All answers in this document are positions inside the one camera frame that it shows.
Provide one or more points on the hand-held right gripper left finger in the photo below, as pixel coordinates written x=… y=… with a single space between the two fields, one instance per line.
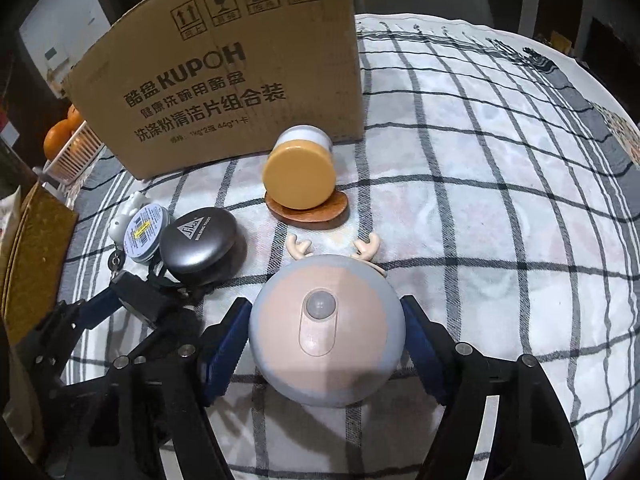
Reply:
x=227 y=355

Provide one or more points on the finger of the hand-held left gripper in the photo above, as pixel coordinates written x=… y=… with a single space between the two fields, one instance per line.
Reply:
x=100 y=305
x=170 y=327

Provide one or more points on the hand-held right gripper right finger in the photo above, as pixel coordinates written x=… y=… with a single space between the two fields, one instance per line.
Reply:
x=425 y=352

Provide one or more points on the round deer night light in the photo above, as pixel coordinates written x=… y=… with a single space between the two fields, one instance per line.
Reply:
x=280 y=310

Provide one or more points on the black round case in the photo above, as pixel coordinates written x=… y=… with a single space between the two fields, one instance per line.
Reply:
x=205 y=245

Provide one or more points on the white rabbit figurine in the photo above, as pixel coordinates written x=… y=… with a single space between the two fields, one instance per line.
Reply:
x=131 y=206

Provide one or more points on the brown cardboard box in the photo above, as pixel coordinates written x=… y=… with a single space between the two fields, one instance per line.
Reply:
x=225 y=60

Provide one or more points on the round labelled tin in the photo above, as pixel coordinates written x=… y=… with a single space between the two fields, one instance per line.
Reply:
x=142 y=232

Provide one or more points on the printed tissue pack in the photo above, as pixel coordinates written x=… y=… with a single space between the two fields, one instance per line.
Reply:
x=7 y=220

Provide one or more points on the white plastic basket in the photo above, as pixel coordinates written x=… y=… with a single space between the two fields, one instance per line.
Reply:
x=75 y=157

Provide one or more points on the round wooden coaster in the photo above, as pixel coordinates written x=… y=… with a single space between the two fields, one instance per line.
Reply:
x=331 y=213

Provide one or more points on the orange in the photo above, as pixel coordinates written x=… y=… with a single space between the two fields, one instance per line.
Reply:
x=75 y=116
x=56 y=141

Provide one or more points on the white jar with yellow lid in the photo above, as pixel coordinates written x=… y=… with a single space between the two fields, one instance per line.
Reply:
x=300 y=175

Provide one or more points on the floral table cover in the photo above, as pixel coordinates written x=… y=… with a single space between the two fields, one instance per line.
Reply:
x=620 y=130

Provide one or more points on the yellow box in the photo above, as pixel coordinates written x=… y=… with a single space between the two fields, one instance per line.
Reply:
x=557 y=39

